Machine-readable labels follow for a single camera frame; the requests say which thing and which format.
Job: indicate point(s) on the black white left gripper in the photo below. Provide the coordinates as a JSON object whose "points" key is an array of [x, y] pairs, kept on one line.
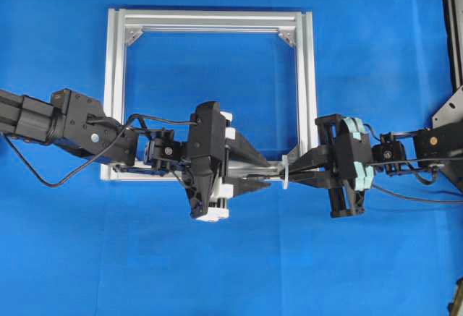
{"points": [[229, 142]]}

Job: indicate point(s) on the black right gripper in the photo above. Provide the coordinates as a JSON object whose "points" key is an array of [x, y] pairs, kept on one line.
{"points": [[344, 201]]}

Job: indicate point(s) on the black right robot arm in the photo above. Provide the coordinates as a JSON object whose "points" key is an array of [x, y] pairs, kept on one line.
{"points": [[423, 153]]}

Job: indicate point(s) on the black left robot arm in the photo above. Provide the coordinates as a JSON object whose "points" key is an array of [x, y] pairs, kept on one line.
{"points": [[78, 125]]}

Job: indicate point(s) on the blue table mat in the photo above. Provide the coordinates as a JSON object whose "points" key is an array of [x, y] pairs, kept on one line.
{"points": [[93, 247]]}

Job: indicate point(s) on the yellowish object bottom right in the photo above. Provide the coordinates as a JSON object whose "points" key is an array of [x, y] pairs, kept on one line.
{"points": [[455, 306]]}

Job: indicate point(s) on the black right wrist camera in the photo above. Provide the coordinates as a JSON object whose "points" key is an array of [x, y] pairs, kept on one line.
{"points": [[353, 154]]}

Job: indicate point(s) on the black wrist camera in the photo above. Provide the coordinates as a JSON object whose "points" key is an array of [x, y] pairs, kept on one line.
{"points": [[203, 155], [353, 154]]}

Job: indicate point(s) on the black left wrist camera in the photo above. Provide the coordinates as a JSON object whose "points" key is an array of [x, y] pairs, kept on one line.
{"points": [[203, 155]]}

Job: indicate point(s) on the silver aluminium extrusion frame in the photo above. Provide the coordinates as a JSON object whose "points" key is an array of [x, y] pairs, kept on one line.
{"points": [[125, 26]]}

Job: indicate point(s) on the black frame rail right edge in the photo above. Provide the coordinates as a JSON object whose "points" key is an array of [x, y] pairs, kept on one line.
{"points": [[452, 11]]}

